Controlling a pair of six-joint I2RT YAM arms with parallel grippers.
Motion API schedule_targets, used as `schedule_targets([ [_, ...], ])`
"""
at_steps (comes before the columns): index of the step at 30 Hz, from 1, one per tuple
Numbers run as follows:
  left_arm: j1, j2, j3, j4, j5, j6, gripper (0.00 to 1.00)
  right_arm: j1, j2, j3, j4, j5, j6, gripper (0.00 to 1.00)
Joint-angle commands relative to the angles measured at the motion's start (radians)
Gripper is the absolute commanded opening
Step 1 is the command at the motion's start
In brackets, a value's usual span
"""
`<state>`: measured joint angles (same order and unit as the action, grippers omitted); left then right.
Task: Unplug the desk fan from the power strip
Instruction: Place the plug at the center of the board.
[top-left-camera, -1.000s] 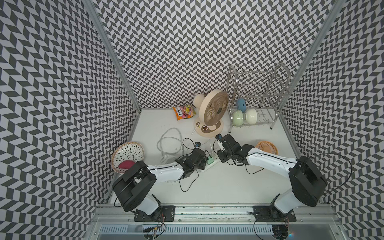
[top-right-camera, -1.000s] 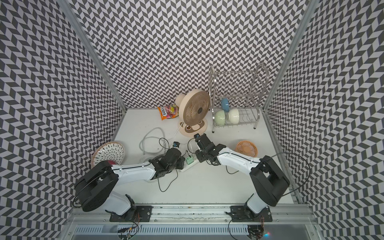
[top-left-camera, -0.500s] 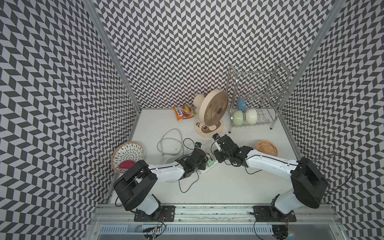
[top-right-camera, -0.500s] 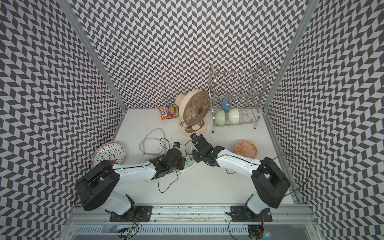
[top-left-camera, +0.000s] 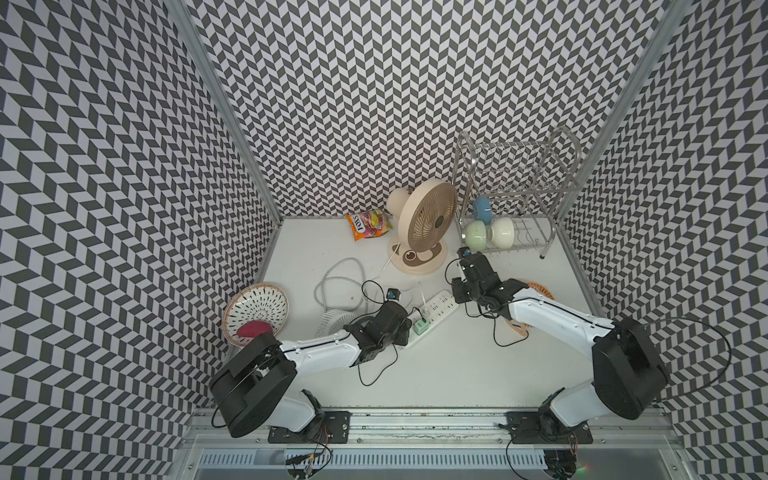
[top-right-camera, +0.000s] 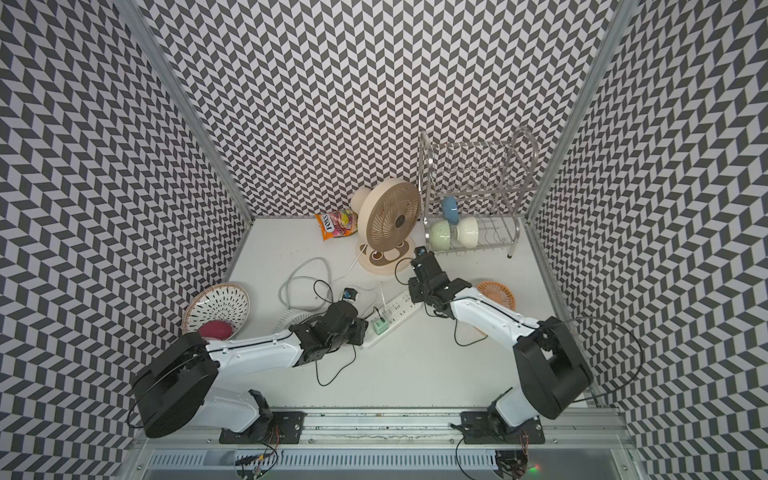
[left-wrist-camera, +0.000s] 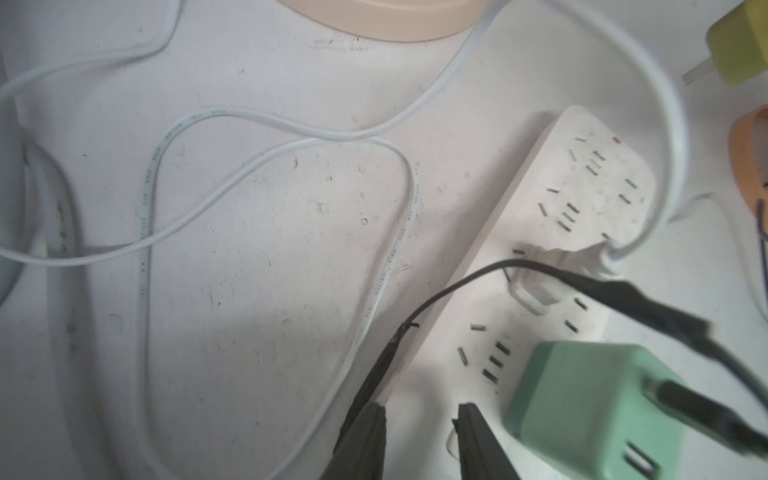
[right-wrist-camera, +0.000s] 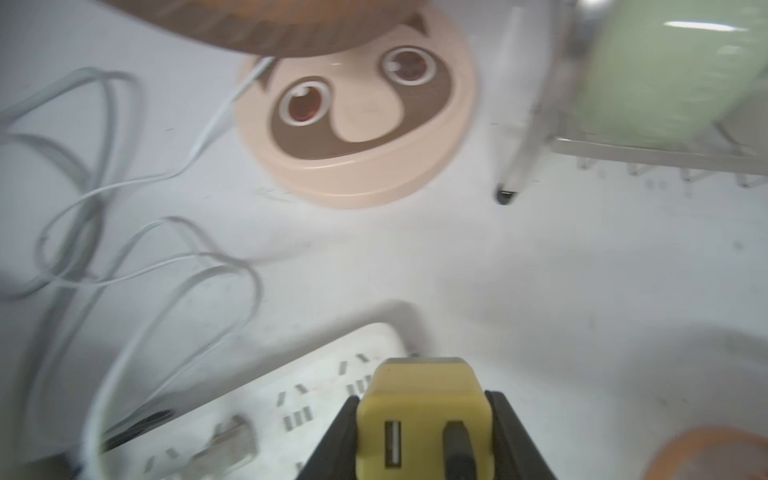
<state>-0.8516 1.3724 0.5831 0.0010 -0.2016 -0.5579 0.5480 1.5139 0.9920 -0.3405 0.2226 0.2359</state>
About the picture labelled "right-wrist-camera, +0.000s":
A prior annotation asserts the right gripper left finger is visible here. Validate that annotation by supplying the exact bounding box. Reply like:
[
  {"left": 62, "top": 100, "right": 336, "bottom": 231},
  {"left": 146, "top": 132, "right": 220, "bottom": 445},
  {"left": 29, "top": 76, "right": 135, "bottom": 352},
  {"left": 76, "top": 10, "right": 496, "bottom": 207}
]
[{"left": 296, "top": 396, "right": 360, "bottom": 480}]

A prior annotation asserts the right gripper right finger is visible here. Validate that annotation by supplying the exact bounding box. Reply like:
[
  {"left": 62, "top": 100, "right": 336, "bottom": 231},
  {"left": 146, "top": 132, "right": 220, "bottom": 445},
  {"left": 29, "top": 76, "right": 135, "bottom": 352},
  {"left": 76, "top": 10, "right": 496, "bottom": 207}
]
[{"left": 485, "top": 391, "right": 557, "bottom": 480}]

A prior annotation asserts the white power strip cable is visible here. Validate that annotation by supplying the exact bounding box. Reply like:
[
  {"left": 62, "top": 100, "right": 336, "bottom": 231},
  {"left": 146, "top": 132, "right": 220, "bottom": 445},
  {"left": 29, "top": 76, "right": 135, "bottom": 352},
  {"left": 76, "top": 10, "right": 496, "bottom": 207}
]
[{"left": 0, "top": 65, "right": 265, "bottom": 480}]

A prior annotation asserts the white fan power cable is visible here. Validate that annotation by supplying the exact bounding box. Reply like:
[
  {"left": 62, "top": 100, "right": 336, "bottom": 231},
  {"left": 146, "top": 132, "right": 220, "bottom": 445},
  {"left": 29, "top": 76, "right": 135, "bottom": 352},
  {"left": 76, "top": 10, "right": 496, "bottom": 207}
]
[{"left": 32, "top": 55, "right": 277, "bottom": 289}]

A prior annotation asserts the yellow usb charger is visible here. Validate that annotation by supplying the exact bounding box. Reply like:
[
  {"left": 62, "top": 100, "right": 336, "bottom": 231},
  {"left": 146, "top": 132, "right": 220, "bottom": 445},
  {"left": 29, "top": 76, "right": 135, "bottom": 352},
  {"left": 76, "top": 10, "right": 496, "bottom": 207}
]
[{"left": 355, "top": 358, "right": 495, "bottom": 479}]

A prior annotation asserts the white power strip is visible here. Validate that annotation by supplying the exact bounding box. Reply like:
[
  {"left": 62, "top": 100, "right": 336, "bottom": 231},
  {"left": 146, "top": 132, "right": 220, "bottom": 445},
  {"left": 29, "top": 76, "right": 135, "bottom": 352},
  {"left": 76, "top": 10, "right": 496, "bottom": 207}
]
[{"left": 101, "top": 323, "right": 407, "bottom": 479}]

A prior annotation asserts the beige desk fan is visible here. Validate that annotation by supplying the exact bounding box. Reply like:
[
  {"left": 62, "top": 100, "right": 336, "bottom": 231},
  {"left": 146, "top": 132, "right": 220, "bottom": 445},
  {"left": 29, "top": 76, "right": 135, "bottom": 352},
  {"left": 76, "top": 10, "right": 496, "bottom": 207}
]
[{"left": 115, "top": 1, "right": 477, "bottom": 208}]

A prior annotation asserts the green bowl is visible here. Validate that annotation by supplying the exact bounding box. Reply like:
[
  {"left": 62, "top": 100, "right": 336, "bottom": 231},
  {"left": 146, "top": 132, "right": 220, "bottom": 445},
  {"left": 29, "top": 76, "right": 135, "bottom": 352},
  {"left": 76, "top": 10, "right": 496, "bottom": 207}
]
[{"left": 570, "top": 1, "right": 767, "bottom": 148}]

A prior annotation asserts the black cable of white fan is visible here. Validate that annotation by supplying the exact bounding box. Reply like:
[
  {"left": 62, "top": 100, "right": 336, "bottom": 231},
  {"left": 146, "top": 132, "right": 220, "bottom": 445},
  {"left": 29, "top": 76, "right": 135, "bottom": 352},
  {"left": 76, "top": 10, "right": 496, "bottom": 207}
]
[{"left": 98, "top": 409, "right": 176, "bottom": 454}]

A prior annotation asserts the white fan plug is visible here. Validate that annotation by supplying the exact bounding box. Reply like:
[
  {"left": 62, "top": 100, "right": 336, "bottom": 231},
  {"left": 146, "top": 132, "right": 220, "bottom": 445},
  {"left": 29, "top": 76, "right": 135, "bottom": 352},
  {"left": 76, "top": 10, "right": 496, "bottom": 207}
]
[{"left": 185, "top": 415, "right": 258, "bottom": 479}]

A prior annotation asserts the metal dish rack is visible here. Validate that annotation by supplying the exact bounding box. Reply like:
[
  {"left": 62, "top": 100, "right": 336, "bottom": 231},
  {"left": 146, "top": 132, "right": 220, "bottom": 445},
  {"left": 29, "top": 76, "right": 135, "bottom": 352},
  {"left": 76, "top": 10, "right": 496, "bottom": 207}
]
[{"left": 495, "top": 1, "right": 767, "bottom": 205}]

